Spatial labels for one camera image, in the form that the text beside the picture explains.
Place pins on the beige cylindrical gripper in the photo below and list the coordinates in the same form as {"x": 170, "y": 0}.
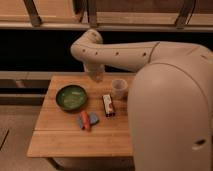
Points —
{"x": 94, "y": 71}

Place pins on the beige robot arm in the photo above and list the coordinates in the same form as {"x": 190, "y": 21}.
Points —
{"x": 170, "y": 100}

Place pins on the clear plastic cup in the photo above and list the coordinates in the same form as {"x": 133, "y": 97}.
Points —
{"x": 119, "y": 89}

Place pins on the dark snack bar packet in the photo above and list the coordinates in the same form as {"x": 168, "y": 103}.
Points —
{"x": 108, "y": 105}

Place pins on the green ceramic bowl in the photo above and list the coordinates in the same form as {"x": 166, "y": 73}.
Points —
{"x": 71, "y": 97}

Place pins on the orange carrot toy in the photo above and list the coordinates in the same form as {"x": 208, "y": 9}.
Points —
{"x": 85, "y": 120}

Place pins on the blue sponge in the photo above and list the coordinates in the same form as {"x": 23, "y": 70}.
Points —
{"x": 93, "y": 120}

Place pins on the wooden table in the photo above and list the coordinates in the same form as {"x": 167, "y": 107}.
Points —
{"x": 57, "y": 133}

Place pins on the wooden shelf with metal brackets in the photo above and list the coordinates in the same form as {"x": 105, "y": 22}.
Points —
{"x": 108, "y": 15}

